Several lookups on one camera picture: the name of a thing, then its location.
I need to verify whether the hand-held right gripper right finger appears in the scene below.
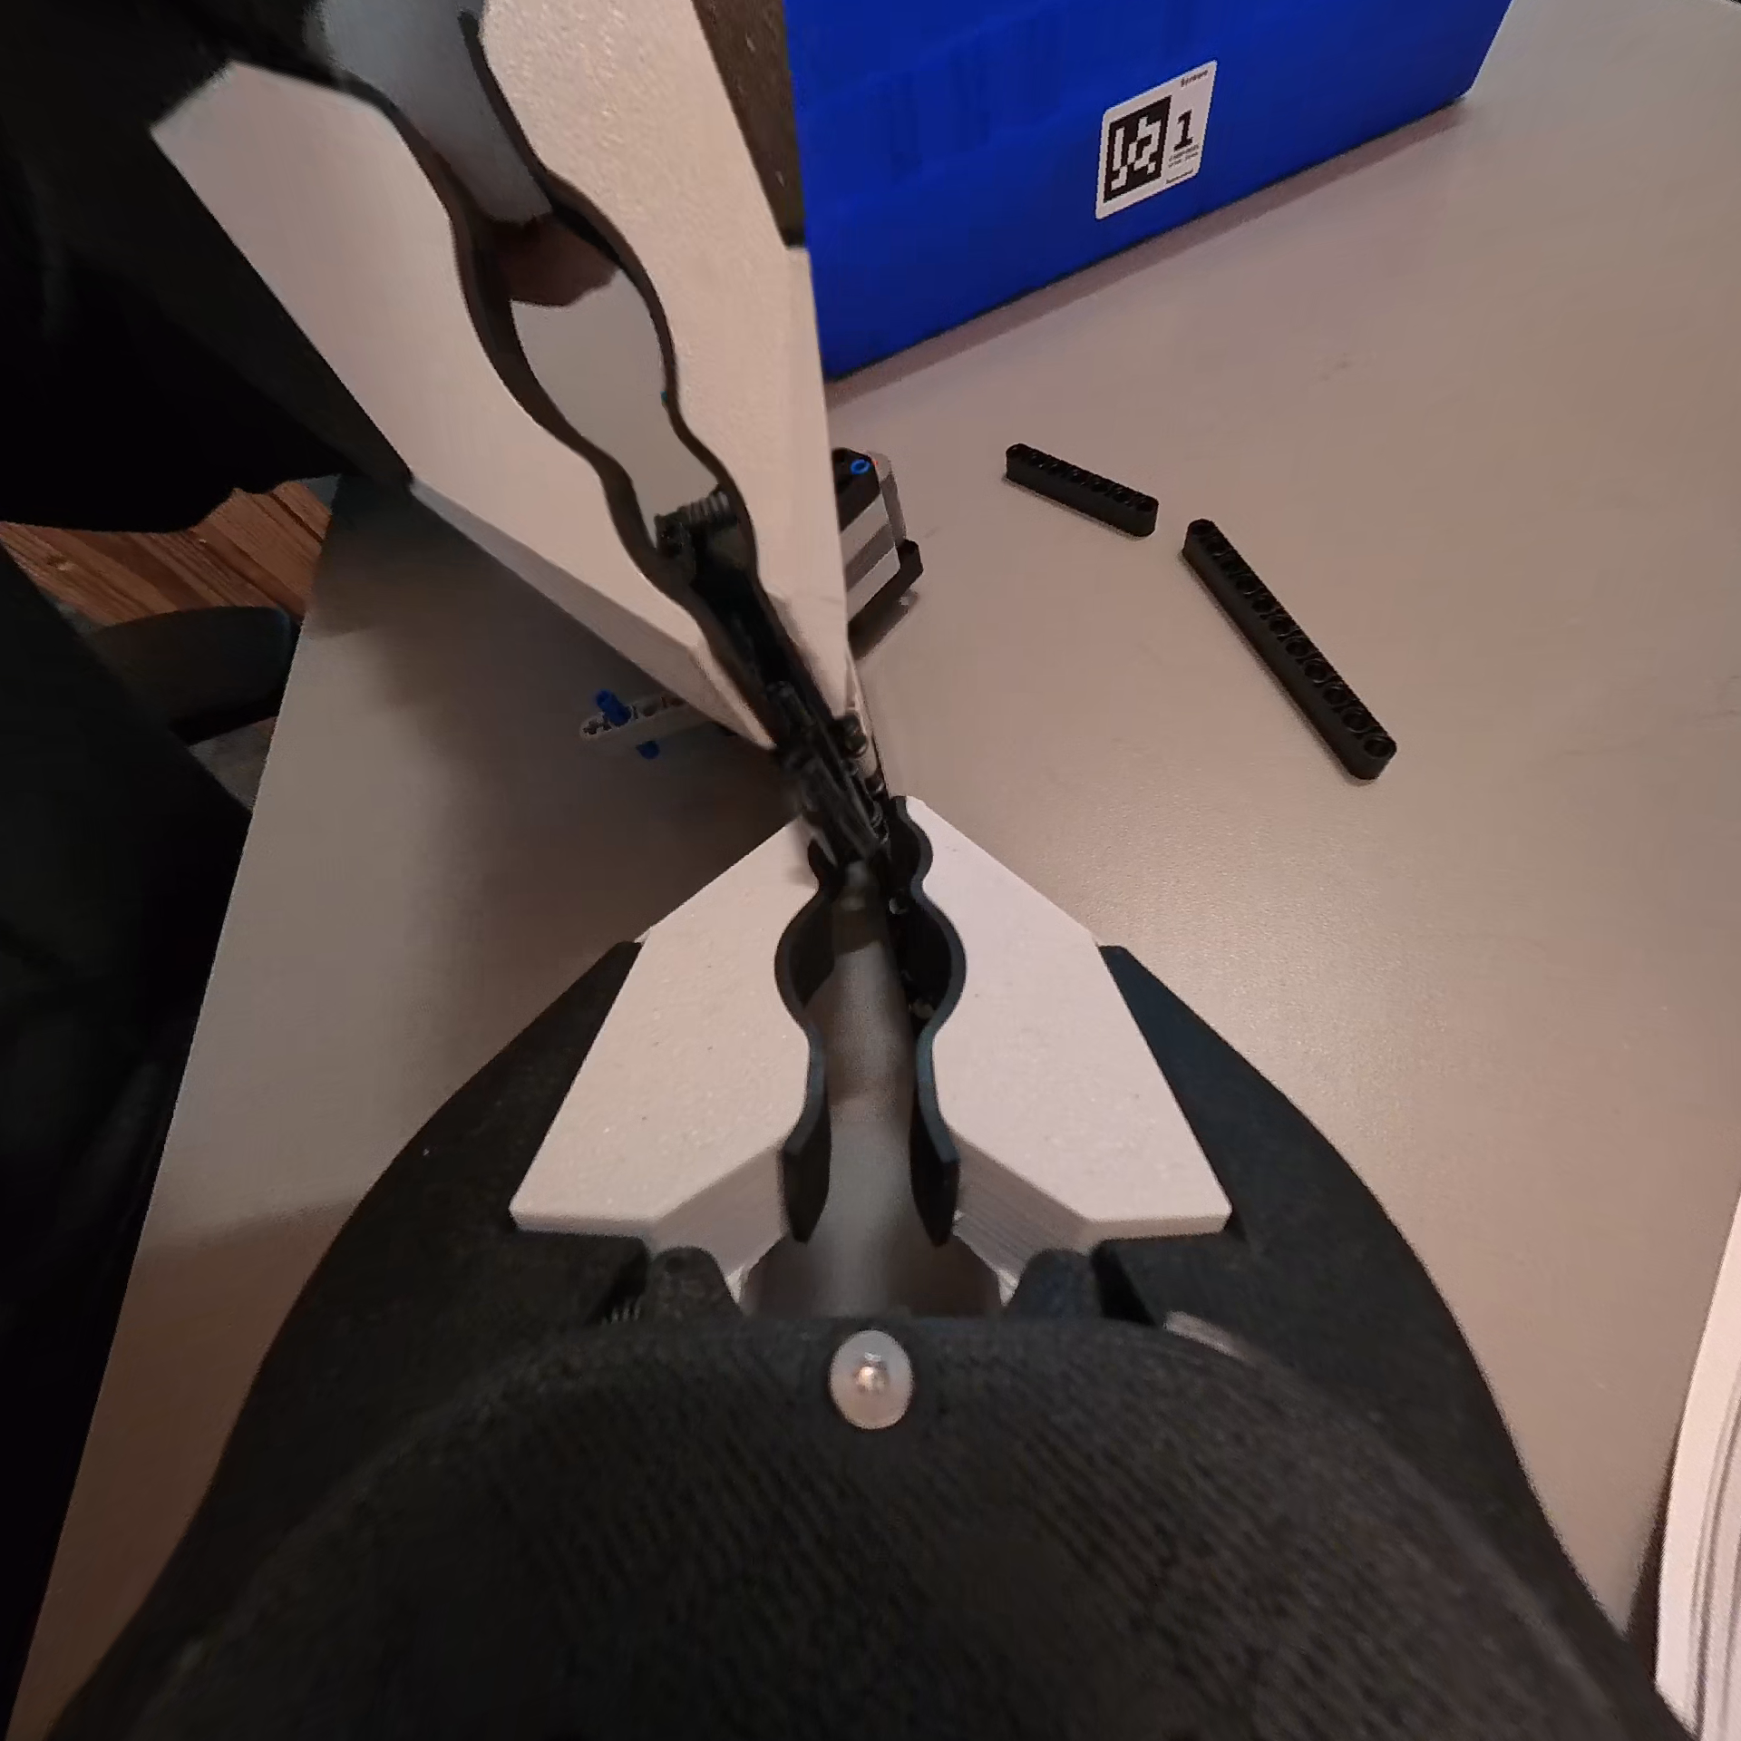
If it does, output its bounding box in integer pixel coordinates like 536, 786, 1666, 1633
880, 797, 1234, 1309

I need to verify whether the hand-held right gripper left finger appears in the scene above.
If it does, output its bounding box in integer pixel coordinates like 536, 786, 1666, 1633
508, 803, 849, 1309

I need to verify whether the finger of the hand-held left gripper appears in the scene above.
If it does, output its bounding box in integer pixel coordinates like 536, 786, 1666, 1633
148, 60, 784, 753
456, 0, 871, 741

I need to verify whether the toy brick motor assembly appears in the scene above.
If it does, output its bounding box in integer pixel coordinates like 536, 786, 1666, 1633
583, 446, 929, 753

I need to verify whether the black toy beam with pins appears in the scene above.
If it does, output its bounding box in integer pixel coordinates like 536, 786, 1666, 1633
652, 496, 940, 1037

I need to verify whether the person's left forearm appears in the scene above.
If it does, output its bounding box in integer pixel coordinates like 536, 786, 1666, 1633
0, 0, 471, 535

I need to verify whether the person's left hand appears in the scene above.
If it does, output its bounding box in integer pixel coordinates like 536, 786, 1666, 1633
496, 216, 618, 310

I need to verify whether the blue plastic bin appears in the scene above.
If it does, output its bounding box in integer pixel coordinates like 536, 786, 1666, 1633
782, 0, 1518, 384

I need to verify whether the black office chair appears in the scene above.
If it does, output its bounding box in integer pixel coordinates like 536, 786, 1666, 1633
80, 605, 300, 741

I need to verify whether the short black toy beam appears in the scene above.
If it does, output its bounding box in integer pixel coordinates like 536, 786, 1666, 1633
1003, 441, 1160, 541

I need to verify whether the long black toy beam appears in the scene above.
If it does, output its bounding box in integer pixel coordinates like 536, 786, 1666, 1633
1181, 516, 1402, 782

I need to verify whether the white instruction booklet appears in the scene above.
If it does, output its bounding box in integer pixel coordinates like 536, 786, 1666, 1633
1652, 1189, 1741, 1741

